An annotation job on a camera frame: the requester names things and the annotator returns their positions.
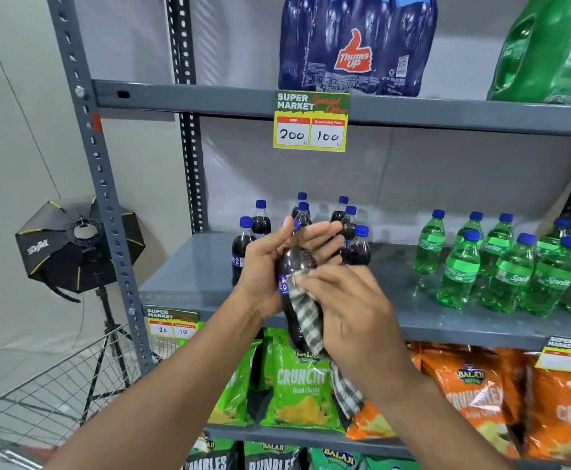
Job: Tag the light green chips packet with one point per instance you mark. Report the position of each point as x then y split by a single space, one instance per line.
236 391
268 357
300 391

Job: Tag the blank yellow price tag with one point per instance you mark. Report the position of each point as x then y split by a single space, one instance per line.
567 357

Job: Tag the cluster of green soda bottles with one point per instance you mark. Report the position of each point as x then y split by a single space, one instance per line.
508 278

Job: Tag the orange chips packet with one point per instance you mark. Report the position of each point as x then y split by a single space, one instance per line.
471 396
373 423
513 376
564 416

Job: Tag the person's left thumb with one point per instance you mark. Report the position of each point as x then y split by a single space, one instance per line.
276 247

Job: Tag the cluster of cola bottles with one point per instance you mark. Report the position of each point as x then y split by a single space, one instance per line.
359 252

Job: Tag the green wrapped soda bottle pack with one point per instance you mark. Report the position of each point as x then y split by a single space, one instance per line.
550 53

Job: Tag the person's left forearm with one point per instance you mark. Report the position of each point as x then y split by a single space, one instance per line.
168 391

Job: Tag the person's right forearm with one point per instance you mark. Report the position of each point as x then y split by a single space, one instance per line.
432 425

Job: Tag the single dark cola bottle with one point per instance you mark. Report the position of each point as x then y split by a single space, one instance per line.
295 263

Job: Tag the large yellow price tag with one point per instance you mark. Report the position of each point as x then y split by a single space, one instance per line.
311 119

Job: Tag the black softbox light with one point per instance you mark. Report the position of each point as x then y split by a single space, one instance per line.
55 254

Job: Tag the person's right fingers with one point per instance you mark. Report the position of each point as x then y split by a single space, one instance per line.
319 283

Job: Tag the black tripod stand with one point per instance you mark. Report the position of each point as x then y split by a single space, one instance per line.
105 313

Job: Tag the small yellow price tag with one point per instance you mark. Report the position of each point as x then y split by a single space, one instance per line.
170 324

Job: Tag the grey metal shelf rack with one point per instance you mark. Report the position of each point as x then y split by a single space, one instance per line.
265 100

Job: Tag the dark green snack packet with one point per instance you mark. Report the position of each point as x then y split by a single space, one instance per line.
212 457
271 457
385 464
335 460

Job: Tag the person's right hand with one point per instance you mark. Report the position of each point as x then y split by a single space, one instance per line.
363 323

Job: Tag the grey striped cloth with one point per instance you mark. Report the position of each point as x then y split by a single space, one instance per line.
311 319

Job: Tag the person's left hand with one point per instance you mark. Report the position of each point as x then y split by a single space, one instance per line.
258 274

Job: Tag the blue wrapped cola bottle pack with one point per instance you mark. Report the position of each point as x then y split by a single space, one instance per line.
359 43

